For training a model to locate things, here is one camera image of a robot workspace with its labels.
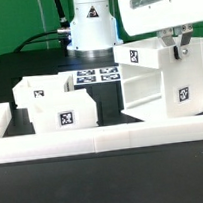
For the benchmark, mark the white marker tag sheet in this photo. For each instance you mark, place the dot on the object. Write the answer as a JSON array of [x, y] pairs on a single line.
[[94, 75]]

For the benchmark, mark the white rear drawer tray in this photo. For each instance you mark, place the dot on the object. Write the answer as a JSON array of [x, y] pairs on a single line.
[[40, 86]]

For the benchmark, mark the white drawer cabinet box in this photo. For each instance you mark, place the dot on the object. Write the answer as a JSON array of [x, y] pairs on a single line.
[[155, 85]]

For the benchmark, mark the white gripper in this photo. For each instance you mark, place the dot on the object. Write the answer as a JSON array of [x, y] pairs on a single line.
[[146, 16]]

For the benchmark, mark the white U-shaped fence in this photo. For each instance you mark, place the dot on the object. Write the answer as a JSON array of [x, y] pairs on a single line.
[[95, 140]]

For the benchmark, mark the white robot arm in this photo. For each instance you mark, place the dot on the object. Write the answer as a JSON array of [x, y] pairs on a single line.
[[93, 28]]

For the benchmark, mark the white front drawer tray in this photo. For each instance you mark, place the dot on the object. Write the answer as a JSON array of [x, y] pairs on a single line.
[[70, 110]]

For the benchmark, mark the white drawer tray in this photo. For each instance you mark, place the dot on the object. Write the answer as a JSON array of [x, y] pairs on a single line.
[[40, 86], [70, 110]]

